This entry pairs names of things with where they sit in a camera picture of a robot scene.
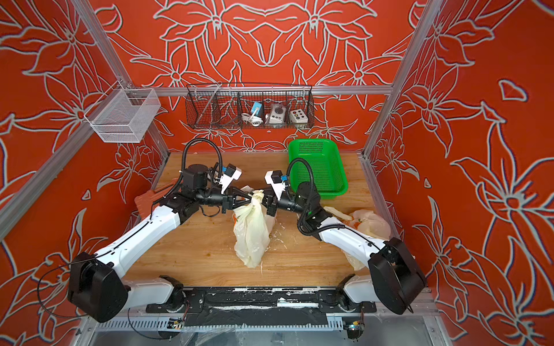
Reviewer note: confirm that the green plastic basket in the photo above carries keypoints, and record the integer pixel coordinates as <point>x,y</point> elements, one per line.
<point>326,163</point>

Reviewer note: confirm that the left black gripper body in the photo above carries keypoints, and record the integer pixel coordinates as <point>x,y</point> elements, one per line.
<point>226,202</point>

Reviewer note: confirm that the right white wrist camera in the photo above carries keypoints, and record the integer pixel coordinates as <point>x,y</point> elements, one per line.
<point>278,181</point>

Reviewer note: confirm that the white button box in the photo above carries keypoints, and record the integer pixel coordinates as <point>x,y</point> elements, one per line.
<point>298,116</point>

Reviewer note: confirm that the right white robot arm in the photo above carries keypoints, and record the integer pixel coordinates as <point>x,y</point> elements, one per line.
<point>395,279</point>

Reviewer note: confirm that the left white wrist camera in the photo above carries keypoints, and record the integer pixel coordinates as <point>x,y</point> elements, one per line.
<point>229,174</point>

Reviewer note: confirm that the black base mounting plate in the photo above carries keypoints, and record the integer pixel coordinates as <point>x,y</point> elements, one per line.
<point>297,307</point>

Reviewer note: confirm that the blue white small box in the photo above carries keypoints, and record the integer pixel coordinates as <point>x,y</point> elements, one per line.
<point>257,109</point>

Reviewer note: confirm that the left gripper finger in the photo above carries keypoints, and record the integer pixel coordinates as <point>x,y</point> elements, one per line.
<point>241,195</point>
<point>239,203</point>

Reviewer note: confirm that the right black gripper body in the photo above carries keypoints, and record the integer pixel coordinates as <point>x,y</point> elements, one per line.
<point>274,206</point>

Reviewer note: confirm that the clear acrylic wall box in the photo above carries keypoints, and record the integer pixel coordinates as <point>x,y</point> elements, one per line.
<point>124,116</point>

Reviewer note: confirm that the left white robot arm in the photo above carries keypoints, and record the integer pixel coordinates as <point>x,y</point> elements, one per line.
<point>97,284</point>

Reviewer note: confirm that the grey controller device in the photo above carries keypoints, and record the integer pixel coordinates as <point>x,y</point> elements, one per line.
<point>277,115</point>

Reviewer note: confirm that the black wire wall basket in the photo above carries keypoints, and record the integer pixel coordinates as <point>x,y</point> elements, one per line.
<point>227,105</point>

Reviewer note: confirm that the yellow translucent plastic bag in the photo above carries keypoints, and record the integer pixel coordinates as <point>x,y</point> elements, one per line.
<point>368,225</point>

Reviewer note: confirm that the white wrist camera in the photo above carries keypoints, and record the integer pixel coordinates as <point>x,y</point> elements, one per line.
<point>278,181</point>
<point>229,174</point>

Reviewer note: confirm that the orange-print plastic bag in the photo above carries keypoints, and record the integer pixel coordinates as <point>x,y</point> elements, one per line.
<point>252,229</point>

